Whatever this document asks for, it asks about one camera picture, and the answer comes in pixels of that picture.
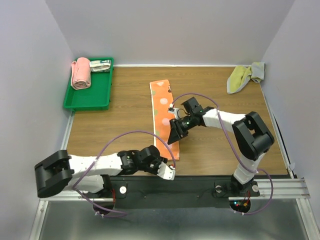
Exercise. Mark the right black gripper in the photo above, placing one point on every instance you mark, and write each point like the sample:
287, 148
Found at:
174, 135

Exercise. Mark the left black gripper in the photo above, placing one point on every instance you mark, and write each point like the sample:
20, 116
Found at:
158, 161

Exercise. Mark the orange polka dot towel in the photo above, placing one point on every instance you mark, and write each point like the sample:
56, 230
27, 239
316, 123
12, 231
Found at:
161, 98

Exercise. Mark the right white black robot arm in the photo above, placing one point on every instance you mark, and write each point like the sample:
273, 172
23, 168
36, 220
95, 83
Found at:
247, 134

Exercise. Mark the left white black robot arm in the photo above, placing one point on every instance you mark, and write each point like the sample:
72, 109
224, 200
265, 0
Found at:
63, 172

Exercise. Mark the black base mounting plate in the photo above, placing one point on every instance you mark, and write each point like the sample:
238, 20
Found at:
151, 192

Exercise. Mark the yellow green towel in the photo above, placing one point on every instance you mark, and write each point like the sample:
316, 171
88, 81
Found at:
238, 79

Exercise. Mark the green plastic tray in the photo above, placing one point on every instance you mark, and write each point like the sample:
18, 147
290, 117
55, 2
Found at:
96, 97

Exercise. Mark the rolled white blue towel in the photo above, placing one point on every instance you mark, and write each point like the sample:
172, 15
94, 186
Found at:
98, 66

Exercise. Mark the grey towel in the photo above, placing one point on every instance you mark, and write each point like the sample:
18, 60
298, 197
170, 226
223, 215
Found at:
257, 71

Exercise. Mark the rolled pink towel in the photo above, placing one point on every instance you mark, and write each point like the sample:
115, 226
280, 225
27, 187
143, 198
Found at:
80, 74

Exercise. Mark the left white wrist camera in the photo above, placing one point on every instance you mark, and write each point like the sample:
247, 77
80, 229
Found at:
166, 172

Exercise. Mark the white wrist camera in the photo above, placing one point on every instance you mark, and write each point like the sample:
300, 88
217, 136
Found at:
174, 111
166, 172

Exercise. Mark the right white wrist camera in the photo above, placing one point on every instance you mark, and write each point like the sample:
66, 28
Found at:
174, 111

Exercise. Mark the aluminium frame rail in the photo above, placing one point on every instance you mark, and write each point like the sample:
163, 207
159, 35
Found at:
286, 188

